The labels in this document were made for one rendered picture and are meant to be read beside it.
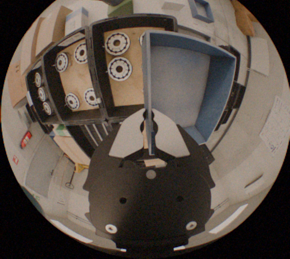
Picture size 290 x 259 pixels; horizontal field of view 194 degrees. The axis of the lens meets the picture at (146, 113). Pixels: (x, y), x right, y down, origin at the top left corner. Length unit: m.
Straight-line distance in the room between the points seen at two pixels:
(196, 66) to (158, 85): 0.09
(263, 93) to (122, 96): 3.01
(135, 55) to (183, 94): 0.28
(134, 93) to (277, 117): 2.99
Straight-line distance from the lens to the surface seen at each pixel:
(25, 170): 3.32
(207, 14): 0.85
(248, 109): 3.09
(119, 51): 0.38
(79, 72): 0.49
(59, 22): 0.73
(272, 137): 3.00
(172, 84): 0.17
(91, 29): 0.37
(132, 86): 0.41
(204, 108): 0.23
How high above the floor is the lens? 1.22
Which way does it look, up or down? 57 degrees down
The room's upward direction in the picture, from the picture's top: 170 degrees clockwise
